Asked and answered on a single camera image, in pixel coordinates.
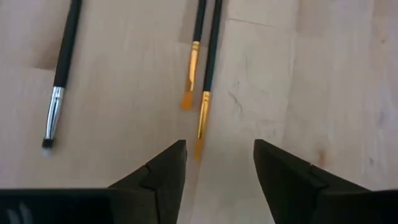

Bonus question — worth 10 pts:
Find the black paintbrush silver ferrule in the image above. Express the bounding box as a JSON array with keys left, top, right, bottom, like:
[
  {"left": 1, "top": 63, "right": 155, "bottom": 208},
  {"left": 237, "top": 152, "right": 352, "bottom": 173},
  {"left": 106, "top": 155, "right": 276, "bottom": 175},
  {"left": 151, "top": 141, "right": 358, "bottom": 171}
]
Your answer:
[{"left": 41, "top": 0, "right": 83, "bottom": 156}]

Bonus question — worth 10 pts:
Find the black paintbrush gold ferrule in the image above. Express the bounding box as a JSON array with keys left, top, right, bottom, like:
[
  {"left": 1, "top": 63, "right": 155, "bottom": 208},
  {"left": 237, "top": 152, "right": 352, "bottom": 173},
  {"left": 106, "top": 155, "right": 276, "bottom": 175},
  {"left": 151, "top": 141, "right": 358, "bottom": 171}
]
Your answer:
[
  {"left": 180, "top": 0, "right": 208, "bottom": 111},
  {"left": 193, "top": 0, "right": 224, "bottom": 162}
]

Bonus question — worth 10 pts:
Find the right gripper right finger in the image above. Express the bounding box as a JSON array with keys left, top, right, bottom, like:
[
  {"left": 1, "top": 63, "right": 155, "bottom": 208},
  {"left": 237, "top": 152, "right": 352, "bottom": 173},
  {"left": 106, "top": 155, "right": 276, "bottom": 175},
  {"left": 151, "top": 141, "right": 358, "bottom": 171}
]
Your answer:
[{"left": 252, "top": 138, "right": 398, "bottom": 224}]

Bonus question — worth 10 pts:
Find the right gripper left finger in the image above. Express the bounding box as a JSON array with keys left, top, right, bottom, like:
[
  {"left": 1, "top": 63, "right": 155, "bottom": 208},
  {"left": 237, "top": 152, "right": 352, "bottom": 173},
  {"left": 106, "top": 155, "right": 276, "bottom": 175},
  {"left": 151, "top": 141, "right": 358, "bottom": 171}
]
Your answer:
[{"left": 0, "top": 139, "right": 188, "bottom": 224}]

